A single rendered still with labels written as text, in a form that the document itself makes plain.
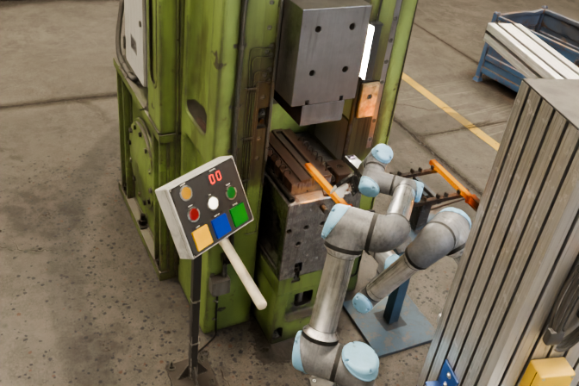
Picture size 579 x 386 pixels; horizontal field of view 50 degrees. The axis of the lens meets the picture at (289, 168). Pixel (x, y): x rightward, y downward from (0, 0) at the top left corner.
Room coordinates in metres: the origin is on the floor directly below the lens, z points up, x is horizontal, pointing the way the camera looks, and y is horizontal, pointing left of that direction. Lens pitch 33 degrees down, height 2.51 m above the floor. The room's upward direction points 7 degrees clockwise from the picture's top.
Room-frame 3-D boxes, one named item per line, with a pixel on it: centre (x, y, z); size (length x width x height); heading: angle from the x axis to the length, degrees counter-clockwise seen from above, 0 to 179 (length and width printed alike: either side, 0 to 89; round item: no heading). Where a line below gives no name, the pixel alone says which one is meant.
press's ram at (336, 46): (2.48, -0.03, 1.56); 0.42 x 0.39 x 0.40; 30
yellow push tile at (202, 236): (1.76, 0.29, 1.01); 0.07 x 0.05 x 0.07; 145
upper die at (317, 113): (2.45, 0.00, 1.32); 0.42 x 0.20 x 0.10; 30
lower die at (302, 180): (2.45, 0.00, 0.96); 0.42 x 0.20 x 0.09; 30
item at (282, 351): (2.23, -0.13, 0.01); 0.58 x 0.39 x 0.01; 120
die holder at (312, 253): (2.49, -0.04, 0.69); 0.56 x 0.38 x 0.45; 30
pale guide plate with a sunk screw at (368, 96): (2.55, -0.31, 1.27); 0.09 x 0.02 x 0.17; 120
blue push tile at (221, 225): (1.85, 0.23, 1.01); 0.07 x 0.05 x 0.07; 145
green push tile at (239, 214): (1.93, 0.18, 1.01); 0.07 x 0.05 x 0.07; 145
